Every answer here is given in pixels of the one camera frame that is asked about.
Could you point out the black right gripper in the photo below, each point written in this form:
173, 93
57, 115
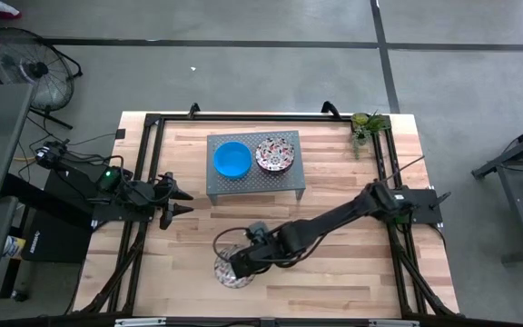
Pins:
257, 256

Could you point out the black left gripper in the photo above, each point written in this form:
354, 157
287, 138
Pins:
145, 196

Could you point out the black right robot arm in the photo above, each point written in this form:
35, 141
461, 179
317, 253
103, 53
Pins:
334, 218

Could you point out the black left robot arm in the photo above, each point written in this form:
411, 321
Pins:
111, 179

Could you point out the grey perforated metal shelf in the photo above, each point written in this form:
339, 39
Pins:
252, 188

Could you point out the small black square tag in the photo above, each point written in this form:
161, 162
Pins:
120, 134

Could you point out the black table clamp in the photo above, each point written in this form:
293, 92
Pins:
193, 109
331, 108

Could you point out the black equipment case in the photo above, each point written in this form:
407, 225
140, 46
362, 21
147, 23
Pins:
57, 236

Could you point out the yellow white packet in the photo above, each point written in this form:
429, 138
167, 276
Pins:
14, 246

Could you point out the small potted green plant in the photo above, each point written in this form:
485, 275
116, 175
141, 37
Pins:
367, 123

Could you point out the black floor fan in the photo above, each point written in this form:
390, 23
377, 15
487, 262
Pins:
36, 69

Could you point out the person's white pink shoe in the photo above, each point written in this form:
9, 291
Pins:
3, 10

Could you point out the dark grey metal stand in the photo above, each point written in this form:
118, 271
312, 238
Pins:
513, 209

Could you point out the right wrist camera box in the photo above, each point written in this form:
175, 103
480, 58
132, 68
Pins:
257, 230

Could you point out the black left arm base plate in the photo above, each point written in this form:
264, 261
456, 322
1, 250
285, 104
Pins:
107, 218

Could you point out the black aluminium table frame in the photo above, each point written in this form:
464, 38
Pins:
266, 118

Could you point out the silver metal bracket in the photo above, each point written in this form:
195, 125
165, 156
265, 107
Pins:
139, 322
393, 323

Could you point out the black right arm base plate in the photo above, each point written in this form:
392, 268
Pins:
425, 206

